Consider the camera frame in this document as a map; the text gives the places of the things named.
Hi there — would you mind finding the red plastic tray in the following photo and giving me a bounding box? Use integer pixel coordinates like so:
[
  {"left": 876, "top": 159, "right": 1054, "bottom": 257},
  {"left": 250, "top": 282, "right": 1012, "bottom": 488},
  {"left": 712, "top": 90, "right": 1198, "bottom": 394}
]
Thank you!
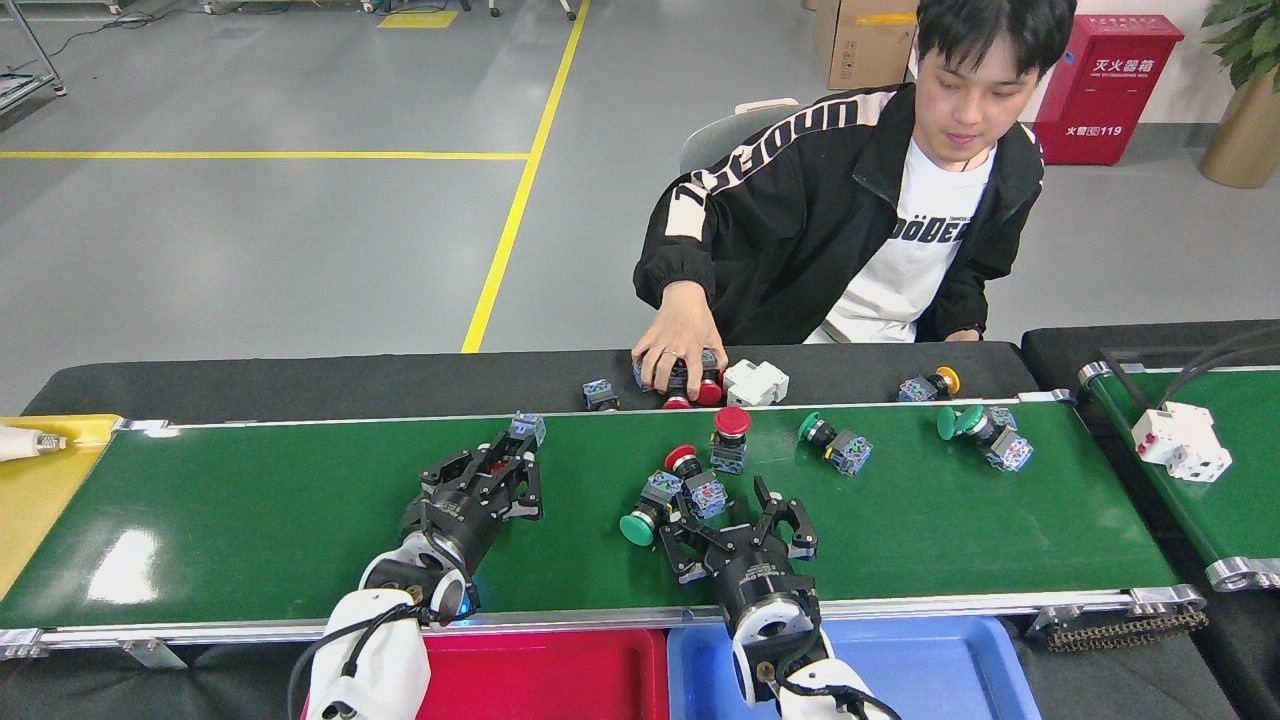
[{"left": 300, "top": 627, "right": 669, "bottom": 720}]

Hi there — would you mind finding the red fire extinguisher box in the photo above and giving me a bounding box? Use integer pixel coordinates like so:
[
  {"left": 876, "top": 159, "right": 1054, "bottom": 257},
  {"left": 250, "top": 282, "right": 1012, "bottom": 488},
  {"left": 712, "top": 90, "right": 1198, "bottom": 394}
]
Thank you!
[{"left": 1032, "top": 14, "right": 1186, "bottom": 166}]

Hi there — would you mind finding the potted plant gold planter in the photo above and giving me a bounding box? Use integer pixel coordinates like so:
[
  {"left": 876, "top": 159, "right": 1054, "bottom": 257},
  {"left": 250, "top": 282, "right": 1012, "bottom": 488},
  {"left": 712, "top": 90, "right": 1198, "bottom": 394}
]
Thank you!
[{"left": 1198, "top": 0, "right": 1280, "bottom": 189}]

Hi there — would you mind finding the metal rack on wheels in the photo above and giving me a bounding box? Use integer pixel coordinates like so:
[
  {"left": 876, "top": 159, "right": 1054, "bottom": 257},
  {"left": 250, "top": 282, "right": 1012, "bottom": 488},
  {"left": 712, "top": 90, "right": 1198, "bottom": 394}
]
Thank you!
[{"left": 0, "top": 0, "right": 68, "bottom": 111}]

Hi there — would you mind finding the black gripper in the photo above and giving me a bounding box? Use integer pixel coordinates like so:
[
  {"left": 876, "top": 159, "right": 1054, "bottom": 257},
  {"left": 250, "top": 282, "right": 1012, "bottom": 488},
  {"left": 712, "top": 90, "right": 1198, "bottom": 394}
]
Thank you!
[{"left": 655, "top": 475, "right": 823, "bottom": 631}]

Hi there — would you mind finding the blue plastic tray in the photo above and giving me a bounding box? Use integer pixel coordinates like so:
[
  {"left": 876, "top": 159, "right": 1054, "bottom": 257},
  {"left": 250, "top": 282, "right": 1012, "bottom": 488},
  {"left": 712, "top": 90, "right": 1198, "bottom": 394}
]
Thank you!
[{"left": 667, "top": 615, "right": 1043, "bottom": 720}]

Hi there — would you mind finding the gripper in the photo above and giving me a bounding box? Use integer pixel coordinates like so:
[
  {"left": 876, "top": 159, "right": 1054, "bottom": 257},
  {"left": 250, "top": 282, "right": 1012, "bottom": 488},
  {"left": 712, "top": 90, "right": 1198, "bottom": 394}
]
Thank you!
[{"left": 398, "top": 432, "right": 546, "bottom": 586}]

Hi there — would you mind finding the brown cardboard box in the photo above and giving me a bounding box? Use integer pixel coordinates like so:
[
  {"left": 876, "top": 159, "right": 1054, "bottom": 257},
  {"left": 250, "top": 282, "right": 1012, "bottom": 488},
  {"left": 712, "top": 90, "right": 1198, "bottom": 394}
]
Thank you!
[{"left": 813, "top": 0, "right": 921, "bottom": 91}]

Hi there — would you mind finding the white bulb with metal tip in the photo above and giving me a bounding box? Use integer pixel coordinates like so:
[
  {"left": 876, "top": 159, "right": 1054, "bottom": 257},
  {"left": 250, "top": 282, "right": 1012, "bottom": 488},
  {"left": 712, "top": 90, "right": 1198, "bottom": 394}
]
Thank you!
[{"left": 0, "top": 425, "right": 68, "bottom": 463}]

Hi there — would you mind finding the person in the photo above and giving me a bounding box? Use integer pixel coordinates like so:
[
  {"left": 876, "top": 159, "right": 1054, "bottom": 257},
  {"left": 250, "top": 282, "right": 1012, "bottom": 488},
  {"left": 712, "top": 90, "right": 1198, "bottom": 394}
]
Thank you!
[{"left": 632, "top": 0, "right": 1079, "bottom": 346}]

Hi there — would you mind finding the person's right hand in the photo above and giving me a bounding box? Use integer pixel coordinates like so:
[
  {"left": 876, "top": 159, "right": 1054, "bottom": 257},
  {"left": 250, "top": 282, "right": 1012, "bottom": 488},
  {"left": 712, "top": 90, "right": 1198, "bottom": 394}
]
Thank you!
[{"left": 631, "top": 280, "right": 728, "bottom": 401}]

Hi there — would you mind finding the yellow plastic tray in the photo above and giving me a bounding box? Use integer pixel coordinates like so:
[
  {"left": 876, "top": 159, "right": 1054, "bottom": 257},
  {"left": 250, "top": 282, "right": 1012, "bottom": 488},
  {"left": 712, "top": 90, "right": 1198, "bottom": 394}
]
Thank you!
[{"left": 0, "top": 414, "right": 123, "bottom": 601}]

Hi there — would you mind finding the black cable loop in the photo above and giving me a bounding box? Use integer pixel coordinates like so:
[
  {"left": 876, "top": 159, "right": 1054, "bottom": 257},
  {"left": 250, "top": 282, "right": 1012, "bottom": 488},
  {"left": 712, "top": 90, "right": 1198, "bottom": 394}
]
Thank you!
[{"left": 1100, "top": 325, "right": 1280, "bottom": 411}]

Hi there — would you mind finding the grey office chair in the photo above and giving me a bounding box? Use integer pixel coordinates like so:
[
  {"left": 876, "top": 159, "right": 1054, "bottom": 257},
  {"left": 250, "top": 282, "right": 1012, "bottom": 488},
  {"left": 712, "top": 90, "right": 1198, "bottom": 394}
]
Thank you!
[{"left": 680, "top": 98, "right": 801, "bottom": 176}]

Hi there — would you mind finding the long green conveyor belt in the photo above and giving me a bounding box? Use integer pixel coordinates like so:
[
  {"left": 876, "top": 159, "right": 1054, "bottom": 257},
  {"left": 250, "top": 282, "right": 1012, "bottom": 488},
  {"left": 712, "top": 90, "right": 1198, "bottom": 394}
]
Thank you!
[{"left": 0, "top": 390, "right": 1209, "bottom": 661}]

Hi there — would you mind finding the black drive chain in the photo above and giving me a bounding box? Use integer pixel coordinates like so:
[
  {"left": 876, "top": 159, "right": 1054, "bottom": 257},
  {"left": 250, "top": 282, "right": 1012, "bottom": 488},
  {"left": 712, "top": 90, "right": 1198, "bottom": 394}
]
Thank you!
[{"left": 1040, "top": 605, "right": 1209, "bottom": 654}]

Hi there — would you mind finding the green feeder conveyor belt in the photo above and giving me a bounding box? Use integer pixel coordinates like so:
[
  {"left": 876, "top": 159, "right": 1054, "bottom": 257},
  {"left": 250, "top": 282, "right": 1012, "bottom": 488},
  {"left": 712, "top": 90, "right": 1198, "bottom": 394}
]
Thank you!
[{"left": 1078, "top": 355, "right": 1280, "bottom": 593}]

